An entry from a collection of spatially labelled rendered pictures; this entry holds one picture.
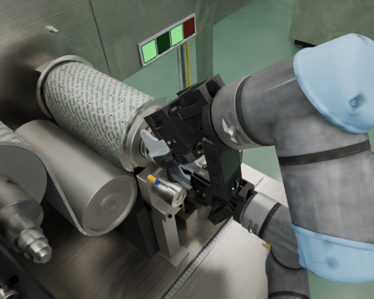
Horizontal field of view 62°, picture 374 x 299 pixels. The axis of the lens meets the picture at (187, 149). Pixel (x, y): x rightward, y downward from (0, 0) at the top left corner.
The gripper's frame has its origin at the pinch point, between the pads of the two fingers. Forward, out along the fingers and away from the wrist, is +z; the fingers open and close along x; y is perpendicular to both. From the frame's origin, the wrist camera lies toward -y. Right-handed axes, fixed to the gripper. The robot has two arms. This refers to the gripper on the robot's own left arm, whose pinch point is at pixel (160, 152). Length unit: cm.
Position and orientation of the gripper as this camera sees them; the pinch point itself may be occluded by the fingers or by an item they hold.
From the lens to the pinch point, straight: 52.7
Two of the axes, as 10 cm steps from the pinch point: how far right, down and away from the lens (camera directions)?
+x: -6.4, 5.8, -5.0
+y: -5.4, -8.1, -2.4
